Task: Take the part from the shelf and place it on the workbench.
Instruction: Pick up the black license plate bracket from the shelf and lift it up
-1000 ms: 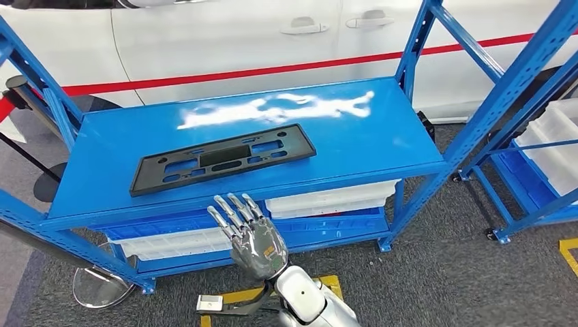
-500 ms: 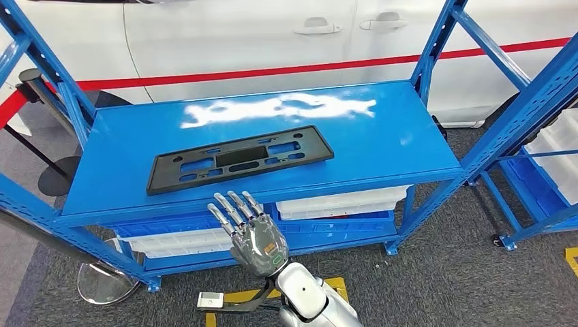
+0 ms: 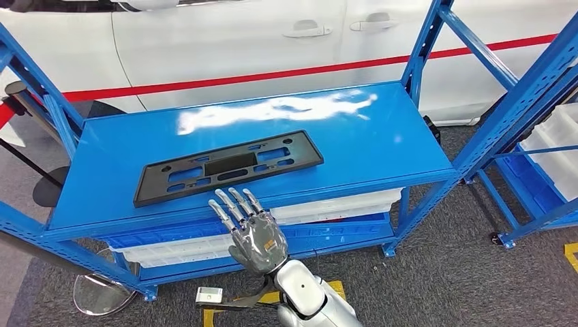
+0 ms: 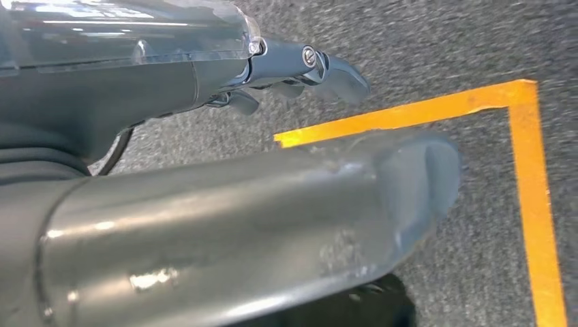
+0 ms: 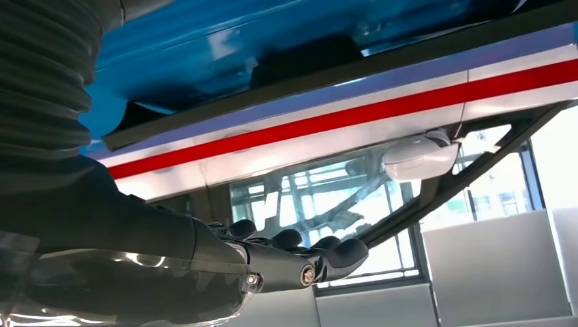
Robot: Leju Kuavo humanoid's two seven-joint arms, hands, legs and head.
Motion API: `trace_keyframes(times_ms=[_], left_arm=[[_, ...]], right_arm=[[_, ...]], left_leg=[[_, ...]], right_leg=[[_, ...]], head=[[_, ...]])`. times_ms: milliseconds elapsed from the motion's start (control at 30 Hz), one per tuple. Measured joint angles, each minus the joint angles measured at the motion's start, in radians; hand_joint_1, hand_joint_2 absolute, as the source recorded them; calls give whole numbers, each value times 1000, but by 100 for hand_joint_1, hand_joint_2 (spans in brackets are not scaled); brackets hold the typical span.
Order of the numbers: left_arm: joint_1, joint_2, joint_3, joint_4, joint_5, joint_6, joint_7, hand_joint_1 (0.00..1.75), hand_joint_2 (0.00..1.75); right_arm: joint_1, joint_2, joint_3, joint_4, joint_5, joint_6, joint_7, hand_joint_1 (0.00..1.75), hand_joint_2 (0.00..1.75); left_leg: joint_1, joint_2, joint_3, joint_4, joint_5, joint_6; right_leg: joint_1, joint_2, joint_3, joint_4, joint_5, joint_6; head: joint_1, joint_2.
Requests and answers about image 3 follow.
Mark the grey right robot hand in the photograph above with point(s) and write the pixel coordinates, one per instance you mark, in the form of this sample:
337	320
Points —
259	243

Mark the black plastic plate frame part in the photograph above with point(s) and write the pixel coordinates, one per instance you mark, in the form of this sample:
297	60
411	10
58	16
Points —
307	158

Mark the blue metal shelf rack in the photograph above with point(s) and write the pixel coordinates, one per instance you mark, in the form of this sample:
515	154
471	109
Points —
293	149

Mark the blue wheeled shelf rack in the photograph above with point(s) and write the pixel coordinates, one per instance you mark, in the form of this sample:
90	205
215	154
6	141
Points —
495	198

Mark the chrome base stanchion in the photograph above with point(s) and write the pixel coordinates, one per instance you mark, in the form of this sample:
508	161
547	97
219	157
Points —
101	295

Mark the red barrier belt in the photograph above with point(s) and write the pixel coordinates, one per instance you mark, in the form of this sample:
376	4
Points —
5	115
226	80

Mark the white car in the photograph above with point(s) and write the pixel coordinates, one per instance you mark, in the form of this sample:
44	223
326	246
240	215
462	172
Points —
203	49

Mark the thin black stanchion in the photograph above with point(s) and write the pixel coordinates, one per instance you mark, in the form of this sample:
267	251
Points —
49	189

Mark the silver stanchion with belt head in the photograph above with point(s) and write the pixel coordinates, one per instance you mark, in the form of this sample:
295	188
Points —
17	92

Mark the large white plastic bin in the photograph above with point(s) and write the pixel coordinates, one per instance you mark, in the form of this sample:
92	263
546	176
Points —
560	153

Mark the black camera bracket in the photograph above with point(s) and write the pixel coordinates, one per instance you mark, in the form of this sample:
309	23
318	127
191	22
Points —
244	303

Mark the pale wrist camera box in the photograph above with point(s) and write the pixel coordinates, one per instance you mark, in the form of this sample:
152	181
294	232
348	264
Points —
208	295

